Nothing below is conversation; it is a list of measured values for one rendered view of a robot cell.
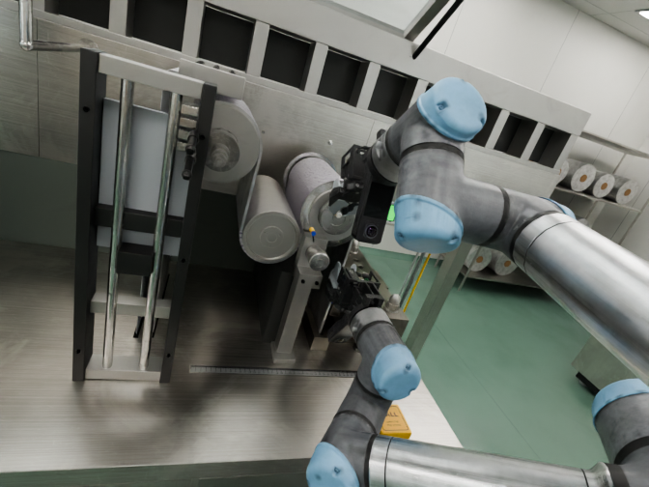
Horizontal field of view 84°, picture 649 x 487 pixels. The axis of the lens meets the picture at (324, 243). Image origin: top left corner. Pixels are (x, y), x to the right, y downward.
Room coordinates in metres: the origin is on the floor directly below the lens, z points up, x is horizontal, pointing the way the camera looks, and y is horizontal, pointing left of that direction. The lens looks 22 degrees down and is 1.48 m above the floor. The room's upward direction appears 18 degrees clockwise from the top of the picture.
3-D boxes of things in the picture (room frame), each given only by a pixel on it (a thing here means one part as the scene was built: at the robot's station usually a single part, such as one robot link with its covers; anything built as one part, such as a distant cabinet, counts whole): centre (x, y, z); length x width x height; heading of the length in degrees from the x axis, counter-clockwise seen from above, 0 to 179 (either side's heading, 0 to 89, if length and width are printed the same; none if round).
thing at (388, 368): (0.50, -0.16, 1.11); 0.11 x 0.08 x 0.09; 21
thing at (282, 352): (0.68, 0.02, 1.05); 0.06 x 0.05 x 0.31; 21
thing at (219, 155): (0.56, 0.20, 1.33); 0.06 x 0.03 x 0.03; 21
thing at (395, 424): (0.57, -0.24, 0.91); 0.07 x 0.07 x 0.02; 21
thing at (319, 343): (0.87, -0.01, 0.92); 0.28 x 0.04 x 0.04; 21
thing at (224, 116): (0.76, 0.28, 1.33); 0.25 x 0.14 x 0.14; 21
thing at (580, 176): (4.08, -2.25, 0.92); 1.83 x 0.53 x 1.85; 111
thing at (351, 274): (0.65, -0.10, 1.12); 0.12 x 0.08 x 0.09; 21
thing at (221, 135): (0.62, 0.22, 1.33); 0.06 x 0.06 x 0.06; 21
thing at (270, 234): (0.80, 0.15, 1.17); 0.26 x 0.12 x 0.12; 21
